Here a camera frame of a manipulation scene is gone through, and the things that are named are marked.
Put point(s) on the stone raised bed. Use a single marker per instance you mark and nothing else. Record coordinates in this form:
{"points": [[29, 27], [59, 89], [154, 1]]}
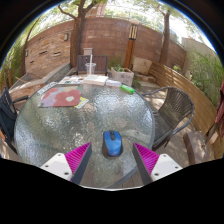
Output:
{"points": [[50, 77]]}

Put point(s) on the beige stone slab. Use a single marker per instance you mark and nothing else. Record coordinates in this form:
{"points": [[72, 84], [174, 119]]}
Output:
{"points": [[142, 65]]}

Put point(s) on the colourful sticker sheet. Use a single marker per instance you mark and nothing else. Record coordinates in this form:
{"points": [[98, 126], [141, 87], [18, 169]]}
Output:
{"points": [[70, 80]]}

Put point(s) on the clear plastic cup with straw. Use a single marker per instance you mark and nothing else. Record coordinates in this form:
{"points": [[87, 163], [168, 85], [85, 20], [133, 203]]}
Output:
{"points": [[90, 69]]}

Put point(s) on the white wall box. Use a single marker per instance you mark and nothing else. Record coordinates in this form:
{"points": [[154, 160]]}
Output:
{"points": [[88, 51]]}

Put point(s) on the yellow card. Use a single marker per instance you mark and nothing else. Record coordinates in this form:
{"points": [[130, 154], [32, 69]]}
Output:
{"points": [[82, 102]]}

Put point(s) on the small green box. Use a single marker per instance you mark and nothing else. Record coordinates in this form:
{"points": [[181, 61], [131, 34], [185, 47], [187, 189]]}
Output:
{"points": [[127, 89]]}

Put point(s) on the brown wicker chair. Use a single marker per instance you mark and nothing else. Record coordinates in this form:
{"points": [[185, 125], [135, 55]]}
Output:
{"points": [[175, 106]]}

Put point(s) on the red hanging cloth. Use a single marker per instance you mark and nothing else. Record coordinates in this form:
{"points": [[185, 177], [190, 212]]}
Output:
{"points": [[220, 113]]}

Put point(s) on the white planter box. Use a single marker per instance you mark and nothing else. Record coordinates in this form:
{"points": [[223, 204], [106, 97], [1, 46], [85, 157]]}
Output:
{"points": [[124, 77]]}

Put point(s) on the open white book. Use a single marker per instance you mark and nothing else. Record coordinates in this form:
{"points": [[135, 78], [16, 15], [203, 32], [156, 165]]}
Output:
{"points": [[96, 80]]}

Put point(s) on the dark wall lamp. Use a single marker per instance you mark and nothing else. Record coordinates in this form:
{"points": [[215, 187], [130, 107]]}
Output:
{"points": [[66, 37], [26, 53]]}

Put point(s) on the large forked tree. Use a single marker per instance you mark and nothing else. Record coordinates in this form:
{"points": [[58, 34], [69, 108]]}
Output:
{"points": [[76, 40]]}

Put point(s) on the wooden garden lamp post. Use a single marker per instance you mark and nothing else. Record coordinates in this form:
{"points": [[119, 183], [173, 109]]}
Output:
{"points": [[130, 50]]}

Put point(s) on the slim tree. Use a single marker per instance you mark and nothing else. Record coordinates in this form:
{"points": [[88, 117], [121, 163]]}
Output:
{"points": [[165, 40]]}

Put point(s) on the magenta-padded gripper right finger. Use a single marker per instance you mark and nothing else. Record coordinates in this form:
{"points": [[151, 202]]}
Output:
{"points": [[147, 159]]}

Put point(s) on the blue and black computer mouse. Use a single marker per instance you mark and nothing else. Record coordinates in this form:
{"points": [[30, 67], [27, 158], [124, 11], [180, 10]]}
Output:
{"points": [[112, 145]]}

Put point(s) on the black slatted chair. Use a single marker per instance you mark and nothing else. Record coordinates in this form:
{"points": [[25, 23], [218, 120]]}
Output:
{"points": [[6, 113]]}

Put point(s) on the red floral mouse pad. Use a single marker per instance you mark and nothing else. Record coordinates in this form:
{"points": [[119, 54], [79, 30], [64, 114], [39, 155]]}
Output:
{"points": [[63, 97]]}

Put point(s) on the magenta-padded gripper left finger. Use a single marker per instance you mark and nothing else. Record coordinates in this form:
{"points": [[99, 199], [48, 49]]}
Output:
{"points": [[77, 158]]}

